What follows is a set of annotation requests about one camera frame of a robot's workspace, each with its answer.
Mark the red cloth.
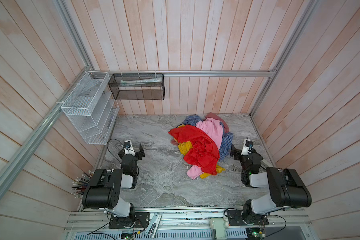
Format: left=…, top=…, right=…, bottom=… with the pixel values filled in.
left=168, top=125, right=220, bottom=175

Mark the yellow cloth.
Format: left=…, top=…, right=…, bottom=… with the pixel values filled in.
left=174, top=140, right=219, bottom=174

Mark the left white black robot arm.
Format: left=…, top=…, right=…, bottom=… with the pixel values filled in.
left=82, top=141, right=145, bottom=222

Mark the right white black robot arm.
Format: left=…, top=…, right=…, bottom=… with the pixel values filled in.
left=230, top=143, right=312, bottom=225

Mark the blue checkered cloth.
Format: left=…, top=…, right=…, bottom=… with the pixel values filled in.
left=183, top=115, right=233, bottom=157

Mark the pink cloth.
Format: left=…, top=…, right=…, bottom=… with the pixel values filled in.
left=187, top=118, right=225, bottom=180

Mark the maroon cloth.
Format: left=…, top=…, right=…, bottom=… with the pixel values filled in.
left=205, top=113, right=230, bottom=133

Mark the red cup of pencils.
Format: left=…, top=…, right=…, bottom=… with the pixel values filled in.
left=71, top=171, right=94, bottom=198

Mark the white paper in basket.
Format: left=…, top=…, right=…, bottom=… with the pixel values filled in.
left=120, top=77, right=164, bottom=87

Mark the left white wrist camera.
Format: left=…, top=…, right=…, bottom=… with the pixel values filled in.
left=123, top=140, right=136, bottom=156

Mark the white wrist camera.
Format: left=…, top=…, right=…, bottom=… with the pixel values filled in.
left=123, top=140, right=136, bottom=156
left=241, top=138, right=253, bottom=156

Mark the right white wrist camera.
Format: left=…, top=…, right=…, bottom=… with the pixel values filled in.
left=241, top=138, right=253, bottom=156

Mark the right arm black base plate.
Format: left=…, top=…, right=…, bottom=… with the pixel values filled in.
left=224, top=208, right=269, bottom=226

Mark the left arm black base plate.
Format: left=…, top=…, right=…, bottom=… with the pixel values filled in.
left=109, top=212, right=150, bottom=229

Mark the white wire mesh shelf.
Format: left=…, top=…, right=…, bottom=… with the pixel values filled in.
left=62, top=71, right=120, bottom=145

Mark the beige box on rail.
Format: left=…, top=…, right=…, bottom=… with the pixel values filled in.
left=210, top=218, right=227, bottom=240

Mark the black wire mesh basket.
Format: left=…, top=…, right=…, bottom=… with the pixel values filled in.
left=108, top=74, right=166, bottom=101

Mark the aluminium frame rail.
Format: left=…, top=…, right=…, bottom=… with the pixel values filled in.
left=94, top=70, right=276, bottom=78

